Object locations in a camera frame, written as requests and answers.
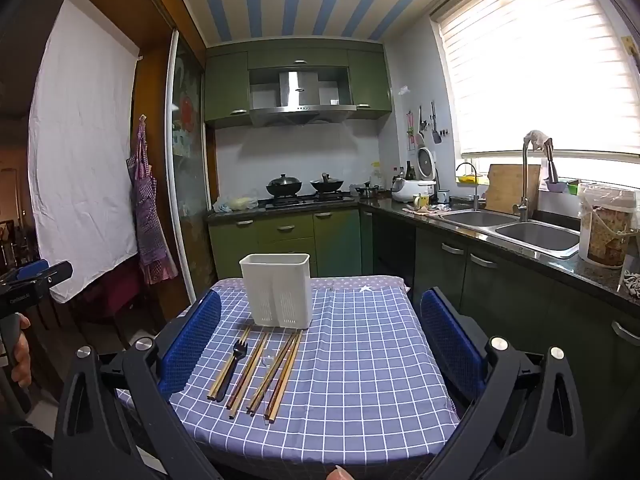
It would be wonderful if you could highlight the grey scrubbing cloth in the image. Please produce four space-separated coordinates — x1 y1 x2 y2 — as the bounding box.
620 269 640 306

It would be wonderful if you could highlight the black fork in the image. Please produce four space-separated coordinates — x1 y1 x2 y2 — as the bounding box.
216 338 249 403

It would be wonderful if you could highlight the steel range hood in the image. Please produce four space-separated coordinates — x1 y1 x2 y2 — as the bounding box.
248 71 357 126

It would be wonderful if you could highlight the steel kitchen faucet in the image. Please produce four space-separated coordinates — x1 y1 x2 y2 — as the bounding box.
512 132 556 222

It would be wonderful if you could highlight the frosted glass sliding door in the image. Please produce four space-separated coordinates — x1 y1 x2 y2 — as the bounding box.
167 30 218 306

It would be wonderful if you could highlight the wooden cutting board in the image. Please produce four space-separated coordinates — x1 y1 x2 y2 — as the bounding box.
485 163 542 216

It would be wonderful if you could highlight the black gas stove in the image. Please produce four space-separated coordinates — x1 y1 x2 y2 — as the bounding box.
264 191 353 209

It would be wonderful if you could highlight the dark stone countertop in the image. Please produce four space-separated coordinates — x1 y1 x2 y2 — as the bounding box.
202 194 640 313

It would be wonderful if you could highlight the person's left hand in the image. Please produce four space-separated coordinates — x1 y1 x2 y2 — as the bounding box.
9 311 35 387

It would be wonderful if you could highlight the white round appliance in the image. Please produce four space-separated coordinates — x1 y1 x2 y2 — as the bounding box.
416 146 438 181

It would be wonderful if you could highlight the plastic bag with yellow contents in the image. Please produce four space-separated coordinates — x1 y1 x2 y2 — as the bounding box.
212 196 259 213

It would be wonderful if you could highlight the white hanging sheet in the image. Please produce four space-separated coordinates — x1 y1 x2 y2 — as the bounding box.
27 0 143 306

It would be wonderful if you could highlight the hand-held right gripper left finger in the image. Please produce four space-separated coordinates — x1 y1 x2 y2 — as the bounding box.
52 290 223 480

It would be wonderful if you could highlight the light green base cabinet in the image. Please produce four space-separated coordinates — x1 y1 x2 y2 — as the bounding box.
207 207 376 281

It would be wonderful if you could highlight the small gooseneck tap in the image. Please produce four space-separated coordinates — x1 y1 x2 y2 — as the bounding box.
455 162 482 211

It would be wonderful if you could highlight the rag on faucet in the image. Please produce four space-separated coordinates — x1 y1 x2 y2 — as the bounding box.
525 130 554 152

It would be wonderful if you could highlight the black wok with lid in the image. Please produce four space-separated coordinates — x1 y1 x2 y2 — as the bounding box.
266 173 303 197
310 172 348 195

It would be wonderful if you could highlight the dark red chair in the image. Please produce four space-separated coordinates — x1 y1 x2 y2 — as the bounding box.
82 260 151 326

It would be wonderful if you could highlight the steel double sink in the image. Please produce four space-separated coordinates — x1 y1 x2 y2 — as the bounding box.
440 207 583 259

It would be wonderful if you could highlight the white rice cooker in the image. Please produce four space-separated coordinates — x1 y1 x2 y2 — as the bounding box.
391 177 436 204

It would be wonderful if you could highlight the purple checked apron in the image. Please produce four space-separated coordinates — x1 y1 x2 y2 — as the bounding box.
127 114 179 286

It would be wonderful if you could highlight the dark green base cabinet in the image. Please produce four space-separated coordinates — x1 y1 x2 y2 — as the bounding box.
360 207 640 480

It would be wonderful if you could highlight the blue checked tablecloth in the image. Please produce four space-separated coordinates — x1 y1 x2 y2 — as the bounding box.
117 275 463 468

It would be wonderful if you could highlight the set of wooden chopsticks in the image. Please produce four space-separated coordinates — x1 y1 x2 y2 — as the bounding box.
206 324 304 423

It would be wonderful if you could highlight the green wall cabinet unit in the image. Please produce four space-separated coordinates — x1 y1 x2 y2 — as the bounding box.
204 42 393 128

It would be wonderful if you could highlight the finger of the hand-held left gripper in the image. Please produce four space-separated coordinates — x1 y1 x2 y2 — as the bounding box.
14 259 52 282
29 261 74 292

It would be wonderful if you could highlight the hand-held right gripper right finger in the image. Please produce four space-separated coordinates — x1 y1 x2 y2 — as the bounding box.
419 287 588 480

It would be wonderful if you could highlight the white plastic utensil holder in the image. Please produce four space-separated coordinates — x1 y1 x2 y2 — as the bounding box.
239 253 313 330

